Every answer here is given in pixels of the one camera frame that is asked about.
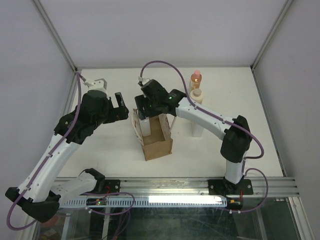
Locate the aluminium frame post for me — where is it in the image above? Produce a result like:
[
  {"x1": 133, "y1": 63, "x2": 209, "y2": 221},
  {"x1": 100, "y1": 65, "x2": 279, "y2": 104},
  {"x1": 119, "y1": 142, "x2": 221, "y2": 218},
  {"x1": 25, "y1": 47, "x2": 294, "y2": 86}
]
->
[
  {"x1": 250, "y1": 0, "x2": 295, "y2": 72},
  {"x1": 31, "y1": 0, "x2": 78, "y2": 72}
]

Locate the left aluminium frame post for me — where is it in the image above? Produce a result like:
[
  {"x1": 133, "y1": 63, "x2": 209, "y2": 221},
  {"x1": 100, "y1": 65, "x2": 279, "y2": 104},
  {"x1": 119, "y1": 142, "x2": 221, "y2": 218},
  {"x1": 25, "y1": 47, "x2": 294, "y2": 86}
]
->
[{"x1": 31, "y1": 0, "x2": 78, "y2": 72}]

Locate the orange bottle pink cap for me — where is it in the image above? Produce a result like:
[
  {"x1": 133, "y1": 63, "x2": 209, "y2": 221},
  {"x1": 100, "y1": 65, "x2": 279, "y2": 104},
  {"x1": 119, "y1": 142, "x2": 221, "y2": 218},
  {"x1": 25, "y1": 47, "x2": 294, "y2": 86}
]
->
[{"x1": 189, "y1": 70, "x2": 202, "y2": 92}]

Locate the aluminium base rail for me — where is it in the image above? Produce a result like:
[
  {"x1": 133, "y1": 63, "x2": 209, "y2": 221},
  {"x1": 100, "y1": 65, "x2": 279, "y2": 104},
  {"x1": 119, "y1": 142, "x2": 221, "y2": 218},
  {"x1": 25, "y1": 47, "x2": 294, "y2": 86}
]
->
[{"x1": 53, "y1": 176, "x2": 300, "y2": 201}]

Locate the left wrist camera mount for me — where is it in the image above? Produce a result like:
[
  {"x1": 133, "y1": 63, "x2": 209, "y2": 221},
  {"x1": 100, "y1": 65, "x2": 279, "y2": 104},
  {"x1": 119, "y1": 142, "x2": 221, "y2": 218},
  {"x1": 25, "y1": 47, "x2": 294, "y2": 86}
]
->
[{"x1": 84, "y1": 78, "x2": 108, "y2": 95}]

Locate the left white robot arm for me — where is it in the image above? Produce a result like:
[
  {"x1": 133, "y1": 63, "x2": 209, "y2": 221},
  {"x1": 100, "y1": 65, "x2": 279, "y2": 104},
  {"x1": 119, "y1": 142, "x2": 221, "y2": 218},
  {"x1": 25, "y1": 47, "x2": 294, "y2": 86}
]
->
[{"x1": 5, "y1": 90, "x2": 129, "y2": 223}]

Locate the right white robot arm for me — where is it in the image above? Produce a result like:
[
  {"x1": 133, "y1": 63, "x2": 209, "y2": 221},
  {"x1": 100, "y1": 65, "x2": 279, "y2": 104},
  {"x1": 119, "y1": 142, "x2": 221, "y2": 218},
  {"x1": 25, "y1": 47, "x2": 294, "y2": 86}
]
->
[{"x1": 134, "y1": 78, "x2": 252, "y2": 195}]

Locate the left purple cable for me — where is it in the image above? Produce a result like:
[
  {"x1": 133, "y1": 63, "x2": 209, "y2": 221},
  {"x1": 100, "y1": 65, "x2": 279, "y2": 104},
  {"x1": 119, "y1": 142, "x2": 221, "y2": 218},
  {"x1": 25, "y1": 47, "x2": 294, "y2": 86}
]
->
[{"x1": 5, "y1": 71, "x2": 87, "y2": 229}]

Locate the white cable duct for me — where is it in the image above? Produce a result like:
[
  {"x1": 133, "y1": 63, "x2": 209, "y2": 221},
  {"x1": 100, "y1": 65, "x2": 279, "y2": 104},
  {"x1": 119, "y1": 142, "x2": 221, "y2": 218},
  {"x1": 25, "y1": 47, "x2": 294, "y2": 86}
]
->
[{"x1": 62, "y1": 195, "x2": 227, "y2": 209}]

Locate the white bottle grey cap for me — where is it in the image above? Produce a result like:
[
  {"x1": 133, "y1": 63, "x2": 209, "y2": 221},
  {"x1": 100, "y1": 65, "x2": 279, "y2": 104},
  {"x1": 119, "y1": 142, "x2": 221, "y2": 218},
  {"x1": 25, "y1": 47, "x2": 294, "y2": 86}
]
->
[
  {"x1": 191, "y1": 122, "x2": 204, "y2": 138},
  {"x1": 139, "y1": 117, "x2": 152, "y2": 137}
]

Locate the cream tube beige cap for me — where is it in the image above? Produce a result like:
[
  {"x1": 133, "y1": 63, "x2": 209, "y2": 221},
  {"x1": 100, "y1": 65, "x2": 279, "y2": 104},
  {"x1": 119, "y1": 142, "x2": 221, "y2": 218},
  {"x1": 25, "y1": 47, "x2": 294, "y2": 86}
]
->
[{"x1": 190, "y1": 88, "x2": 204, "y2": 105}]

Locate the right aluminium frame post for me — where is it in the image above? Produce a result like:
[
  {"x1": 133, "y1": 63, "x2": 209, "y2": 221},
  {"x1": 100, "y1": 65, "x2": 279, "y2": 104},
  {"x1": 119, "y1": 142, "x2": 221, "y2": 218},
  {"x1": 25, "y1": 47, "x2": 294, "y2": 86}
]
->
[{"x1": 250, "y1": 0, "x2": 295, "y2": 72}]

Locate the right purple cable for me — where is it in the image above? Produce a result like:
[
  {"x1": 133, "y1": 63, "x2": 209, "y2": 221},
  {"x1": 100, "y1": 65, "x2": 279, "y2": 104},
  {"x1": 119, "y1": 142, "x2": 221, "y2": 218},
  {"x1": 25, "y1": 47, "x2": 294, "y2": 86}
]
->
[{"x1": 137, "y1": 60, "x2": 266, "y2": 160}]

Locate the purple cable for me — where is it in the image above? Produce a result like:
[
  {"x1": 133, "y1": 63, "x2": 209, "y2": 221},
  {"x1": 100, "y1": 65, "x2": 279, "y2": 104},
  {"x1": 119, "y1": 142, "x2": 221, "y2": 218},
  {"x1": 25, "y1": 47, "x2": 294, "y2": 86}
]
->
[
  {"x1": 137, "y1": 60, "x2": 266, "y2": 160},
  {"x1": 5, "y1": 71, "x2": 87, "y2": 229}
]

